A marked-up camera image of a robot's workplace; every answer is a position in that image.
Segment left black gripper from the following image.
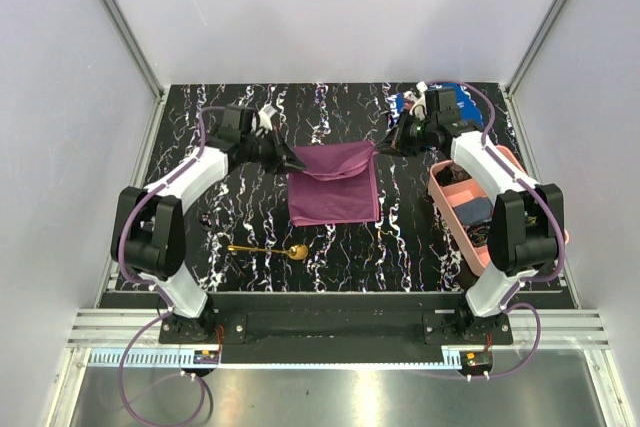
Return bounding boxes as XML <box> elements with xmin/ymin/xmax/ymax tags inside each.
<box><xmin>242</xmin><ymin>127</ymin><xmax>308</xmax><ymax>177</ymax></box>

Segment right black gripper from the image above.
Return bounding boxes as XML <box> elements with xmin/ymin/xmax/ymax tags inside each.
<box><xmin>374</xmin><ymin>109</ymin><xmax>436</xmax><ymax>158</ymax></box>

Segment magenta cloth napkin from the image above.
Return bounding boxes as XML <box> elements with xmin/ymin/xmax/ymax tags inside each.
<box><xmin>288</xmin><ymin>141</ymin><xmax>380</xmax><ymax>227</ymax></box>

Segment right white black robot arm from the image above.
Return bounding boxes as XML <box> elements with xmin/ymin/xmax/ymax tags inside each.
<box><xmin>377</xmin><ymin>80</ymin><xmax>567</xmax><ymax>344</ymax></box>

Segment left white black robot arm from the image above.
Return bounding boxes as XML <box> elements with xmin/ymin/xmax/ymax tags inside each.
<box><xmin>111</xmin><ymin>105</ymin><xmax>306</xmax><ymax>343</ymax></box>

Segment dark brown object in tray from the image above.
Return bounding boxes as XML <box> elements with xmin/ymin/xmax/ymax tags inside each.
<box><xmin>435</xmin><ymin>163</ymin><xmax>471</xmax><ymax>187</ymax></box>

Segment blue printed cloth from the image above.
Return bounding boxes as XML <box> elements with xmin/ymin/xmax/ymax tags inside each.
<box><xmin>386</xmin><ymin>82</ymin><xmax>484</xmax><ymax>127</ymax></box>

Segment gold spoon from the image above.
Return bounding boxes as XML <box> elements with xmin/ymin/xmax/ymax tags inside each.
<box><xmin>227</xmin><ymin>244</ymin><xmax>309</xmax><ymax>261</ymax></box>

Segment pink compartment tray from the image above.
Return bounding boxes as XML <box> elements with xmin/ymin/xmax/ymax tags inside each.
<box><xmin>427</xmin><ymin>145</ymin><xmax>541</xmax><ymax>277</ymax></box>

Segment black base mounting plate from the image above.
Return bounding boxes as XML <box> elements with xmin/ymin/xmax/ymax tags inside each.
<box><xmin>159</xmin><ymin>293</ymin><xmax>513</xmax><ymax>368</ymax></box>

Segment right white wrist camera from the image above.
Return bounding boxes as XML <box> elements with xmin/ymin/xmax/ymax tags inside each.
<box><xmin>402</xmin><ymin>81</ymin><xmax>428</xmax><ymax>120</ymax></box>

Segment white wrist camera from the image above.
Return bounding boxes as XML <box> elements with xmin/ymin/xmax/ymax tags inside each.
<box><xmin>254</xmin><ymin>105</ymin><xmax>277</xmax><ymax>134</ymax></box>
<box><xmin>402</xmin><ymin>81</ymin><xmax>428</xmax><ymax>120</ymax></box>

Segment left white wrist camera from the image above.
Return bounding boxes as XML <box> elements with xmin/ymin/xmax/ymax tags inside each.
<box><xmin>254</xmin><ymin>105</ymin><xmax>277</xmax><ymax>134</ymax></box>

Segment yellow black cable bundle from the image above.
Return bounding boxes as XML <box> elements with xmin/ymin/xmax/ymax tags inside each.
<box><xmin>467</xmin><ymin>224</ymin><xmax>494</xmax><ymax>248</ymax></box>

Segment left aluminium frame post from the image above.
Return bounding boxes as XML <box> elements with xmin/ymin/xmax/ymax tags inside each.
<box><xmin>99</xmin><ymin>0</ymin><xmax>164</xmax><ymax>99</ymax></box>

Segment aluminium frame post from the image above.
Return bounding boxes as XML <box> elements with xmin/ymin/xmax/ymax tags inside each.
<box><xmin>99</xmin><ymin>0</ymin><xmax>164</xmax><ymax>99</ymax></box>
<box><xmin>505</xmin><ymin>0</ymin><xmax>571</xmax><ymax>95</ymax></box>

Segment front aluminium rail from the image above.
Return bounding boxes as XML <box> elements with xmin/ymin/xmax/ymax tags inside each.
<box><xmin>69</xmin><ymin>309</ymin><xmax>609</xmax><ymax>350</ymax></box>

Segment right aluminium frame post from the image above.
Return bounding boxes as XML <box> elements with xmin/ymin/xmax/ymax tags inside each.
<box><xmin>505</xmin><ymin>0</ymin><xmax>571</xmax><ymax>95</ymax></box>

